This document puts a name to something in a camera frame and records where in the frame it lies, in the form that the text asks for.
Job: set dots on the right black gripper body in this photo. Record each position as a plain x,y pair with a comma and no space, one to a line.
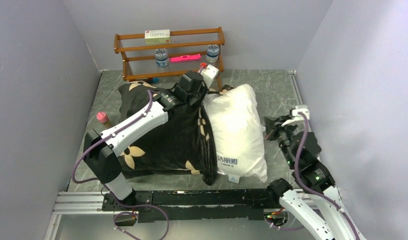
277,130

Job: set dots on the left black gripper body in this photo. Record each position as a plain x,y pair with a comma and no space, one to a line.
196,98

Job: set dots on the white pillow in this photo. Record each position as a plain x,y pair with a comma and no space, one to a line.
237,133

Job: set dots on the black floral pillowcase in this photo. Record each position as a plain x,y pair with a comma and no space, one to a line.
184,145

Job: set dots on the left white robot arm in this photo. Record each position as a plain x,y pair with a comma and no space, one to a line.
102,149

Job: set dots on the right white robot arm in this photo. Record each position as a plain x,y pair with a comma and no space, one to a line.
330,220

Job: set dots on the pink flat tool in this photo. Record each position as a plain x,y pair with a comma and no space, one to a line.
185,58

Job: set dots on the black blue marker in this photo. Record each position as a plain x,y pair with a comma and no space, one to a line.
155,80

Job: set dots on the wooden two-tier shelf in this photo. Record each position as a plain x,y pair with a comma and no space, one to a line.
138,58

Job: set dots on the left blue white jar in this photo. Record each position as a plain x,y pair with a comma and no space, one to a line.
161,57

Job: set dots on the blue white jar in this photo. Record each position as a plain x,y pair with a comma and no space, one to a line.
212,53
161,57

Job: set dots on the right blue white jar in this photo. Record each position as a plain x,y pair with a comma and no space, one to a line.
212,53

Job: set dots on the white green box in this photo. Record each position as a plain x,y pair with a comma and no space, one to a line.
155,37

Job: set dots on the pink small cup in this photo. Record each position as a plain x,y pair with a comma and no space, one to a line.
104,119

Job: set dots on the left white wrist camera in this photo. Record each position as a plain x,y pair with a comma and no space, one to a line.
209,73

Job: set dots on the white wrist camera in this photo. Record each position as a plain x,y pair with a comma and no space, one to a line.
297,115
209,73

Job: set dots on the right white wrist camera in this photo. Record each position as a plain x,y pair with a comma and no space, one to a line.
297,115

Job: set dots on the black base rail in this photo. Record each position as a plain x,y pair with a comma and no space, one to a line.
176,205

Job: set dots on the aluminium frame rail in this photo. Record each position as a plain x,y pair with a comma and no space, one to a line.
75,203

